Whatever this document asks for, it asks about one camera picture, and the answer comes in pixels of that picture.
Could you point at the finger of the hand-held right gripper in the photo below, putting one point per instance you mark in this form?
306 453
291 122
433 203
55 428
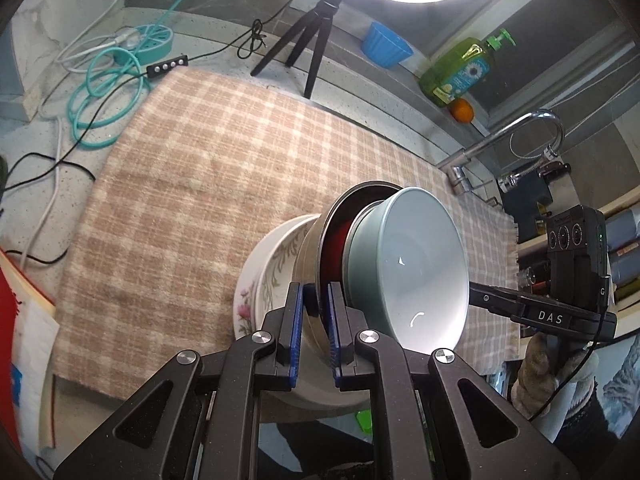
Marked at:
492 297

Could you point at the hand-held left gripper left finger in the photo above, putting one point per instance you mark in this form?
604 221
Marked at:
296 330

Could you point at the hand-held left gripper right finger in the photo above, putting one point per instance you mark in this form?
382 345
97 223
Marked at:
334 330

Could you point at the leaf print deep plate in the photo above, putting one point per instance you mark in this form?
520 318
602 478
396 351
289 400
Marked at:
275 285

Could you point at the large stainless steel bowl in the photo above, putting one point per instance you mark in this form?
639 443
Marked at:
310 260

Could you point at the small red steel bowl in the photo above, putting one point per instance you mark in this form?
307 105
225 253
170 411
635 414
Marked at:
335 250

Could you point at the pale blue ceramic bowl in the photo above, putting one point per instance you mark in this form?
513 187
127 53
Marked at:
415 270

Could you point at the person's right hand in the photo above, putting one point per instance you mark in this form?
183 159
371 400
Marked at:
535 375

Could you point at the black knife block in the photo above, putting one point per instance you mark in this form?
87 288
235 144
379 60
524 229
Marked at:
552 185

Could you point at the chrome faucet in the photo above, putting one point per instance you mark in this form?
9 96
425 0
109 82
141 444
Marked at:
500 135

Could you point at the beige checked cloth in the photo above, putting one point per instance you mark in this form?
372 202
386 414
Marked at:
175 210

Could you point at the orange fruit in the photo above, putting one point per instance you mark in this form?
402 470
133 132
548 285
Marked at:
461 110

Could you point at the green dish soap bottle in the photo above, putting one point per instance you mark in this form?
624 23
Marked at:
455 75

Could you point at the red white paper packet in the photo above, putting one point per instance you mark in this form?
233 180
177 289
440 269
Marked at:
25 335

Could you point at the blue ribbed cup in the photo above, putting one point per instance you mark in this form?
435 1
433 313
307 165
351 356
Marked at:
385 45

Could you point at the black tripod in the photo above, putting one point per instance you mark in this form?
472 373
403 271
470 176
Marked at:
320 25

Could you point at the round teal power strip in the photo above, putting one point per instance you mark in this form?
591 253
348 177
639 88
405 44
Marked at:
155 42

